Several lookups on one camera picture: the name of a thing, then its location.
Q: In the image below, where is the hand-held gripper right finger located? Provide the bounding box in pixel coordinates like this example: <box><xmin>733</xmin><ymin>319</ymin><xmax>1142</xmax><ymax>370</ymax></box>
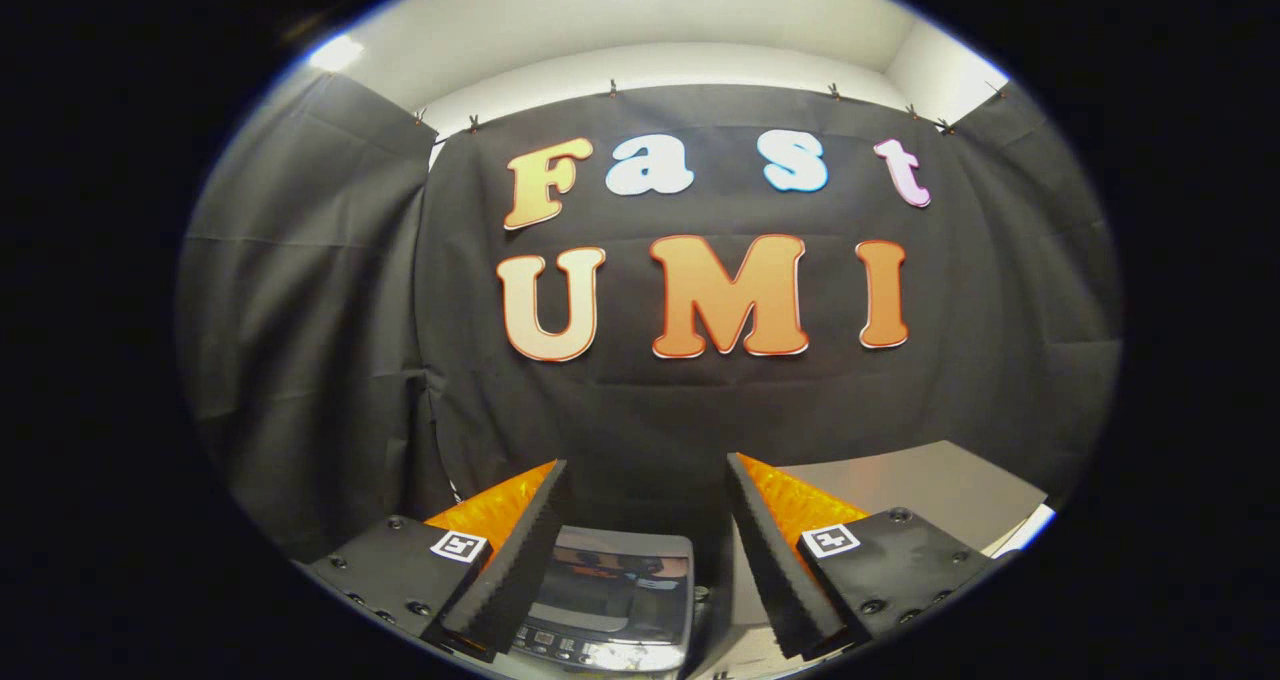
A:
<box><xmin>727</xmin><ymin>452</ymin><xmax>1016</xmax><ymax>661</ymax></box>

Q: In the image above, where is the grey washing machine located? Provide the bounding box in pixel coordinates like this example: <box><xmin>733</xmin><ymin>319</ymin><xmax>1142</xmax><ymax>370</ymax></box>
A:
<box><xmin>500</xmin><ymin>525</ymin><xmax>716</xmax><ymax>679</ymax></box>

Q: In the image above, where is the small ceiling light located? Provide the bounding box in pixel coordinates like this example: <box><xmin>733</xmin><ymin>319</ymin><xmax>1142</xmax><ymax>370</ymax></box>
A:
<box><xmin>305</xmin><ymin>32</ymin><xmax>366</xmax><ymax>73</ymax></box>

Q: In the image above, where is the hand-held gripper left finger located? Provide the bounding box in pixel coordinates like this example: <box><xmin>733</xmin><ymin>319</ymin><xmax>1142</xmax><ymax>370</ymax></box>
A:
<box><xmin>300</xmin><ymin>458</ymin><xmax>571</xmax><ymax>663</ymax></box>

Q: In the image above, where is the dark washing machine lid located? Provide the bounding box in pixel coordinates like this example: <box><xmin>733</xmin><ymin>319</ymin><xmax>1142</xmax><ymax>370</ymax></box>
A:
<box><xmin>525</xmin><ymin>527</ymin><xmax>696</xmax><ymax>641</ymax></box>

